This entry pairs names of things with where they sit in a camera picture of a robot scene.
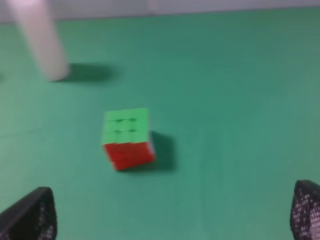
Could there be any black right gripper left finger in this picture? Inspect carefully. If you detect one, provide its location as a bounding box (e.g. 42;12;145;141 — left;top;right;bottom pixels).
0;187;58;240

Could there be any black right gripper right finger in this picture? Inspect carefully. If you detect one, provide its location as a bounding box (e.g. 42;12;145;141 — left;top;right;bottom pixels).
289;180;320;240

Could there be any multicolour puzzle cube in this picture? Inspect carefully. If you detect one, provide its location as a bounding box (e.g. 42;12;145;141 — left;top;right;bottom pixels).
101;108;156;171

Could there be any green table cloth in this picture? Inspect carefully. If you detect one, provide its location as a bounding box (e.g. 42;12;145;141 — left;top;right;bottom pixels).
0;7;320;240

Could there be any tall white candle jar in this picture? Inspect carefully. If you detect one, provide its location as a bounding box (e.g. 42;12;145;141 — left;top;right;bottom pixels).
7;0;70;81

